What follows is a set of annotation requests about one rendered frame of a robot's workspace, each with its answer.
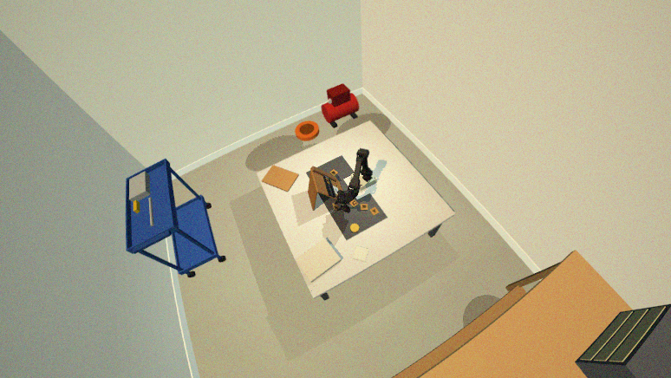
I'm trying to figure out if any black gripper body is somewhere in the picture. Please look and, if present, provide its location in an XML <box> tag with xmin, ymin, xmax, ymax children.
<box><xmin>337</xmin><ymin>190</ymin><xmax>350</xmax><ymax>213</ymax></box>

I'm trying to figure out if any tan flat rectangular card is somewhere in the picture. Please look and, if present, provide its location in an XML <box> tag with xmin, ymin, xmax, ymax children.
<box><xmin>261</xmin><ymin>165</ymin><xmax>299</xmax><ymax>192</ymax></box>

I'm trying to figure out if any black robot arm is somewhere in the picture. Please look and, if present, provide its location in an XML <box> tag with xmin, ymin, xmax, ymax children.
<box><xmin>337</xmin><ymin>148</ymin><xmax>373</xmax><ymax>204</ymax></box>

